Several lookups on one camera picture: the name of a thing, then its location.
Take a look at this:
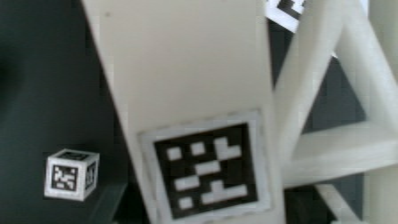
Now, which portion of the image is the white tagged cube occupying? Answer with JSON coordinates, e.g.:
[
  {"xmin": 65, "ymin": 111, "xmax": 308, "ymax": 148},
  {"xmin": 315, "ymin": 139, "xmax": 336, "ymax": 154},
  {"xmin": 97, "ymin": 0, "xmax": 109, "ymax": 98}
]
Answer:
[
  {"xmin": 265, "ymin": 0, "xmax": 306, "ymax": 32},
  {"xmin": 45, "ymin": 149, "xmax": 100, "ymax": 201}
]

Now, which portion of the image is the white tagged cube front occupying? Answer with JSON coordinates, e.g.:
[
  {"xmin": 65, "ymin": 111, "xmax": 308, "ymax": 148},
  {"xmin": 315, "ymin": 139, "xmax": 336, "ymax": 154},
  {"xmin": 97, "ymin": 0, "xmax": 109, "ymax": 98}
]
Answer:
[{"xmin": 45, "ymin": 149, "xmax": 100, "ymax": 201}]

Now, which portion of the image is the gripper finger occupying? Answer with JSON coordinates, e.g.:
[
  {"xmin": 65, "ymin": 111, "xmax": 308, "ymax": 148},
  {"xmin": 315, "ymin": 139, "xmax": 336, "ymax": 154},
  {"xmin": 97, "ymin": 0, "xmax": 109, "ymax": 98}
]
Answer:
[{"xmin": 315, "ymin": 184, "xmax": 363, "ymax": 224}]

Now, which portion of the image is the white chair part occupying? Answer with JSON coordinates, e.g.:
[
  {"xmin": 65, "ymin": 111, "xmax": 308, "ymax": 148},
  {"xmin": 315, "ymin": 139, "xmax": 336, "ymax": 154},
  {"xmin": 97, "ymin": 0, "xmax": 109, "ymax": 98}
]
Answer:
[{"xmin": 82, "ymin": 0, "xmax": 398, "ymax": 224}]

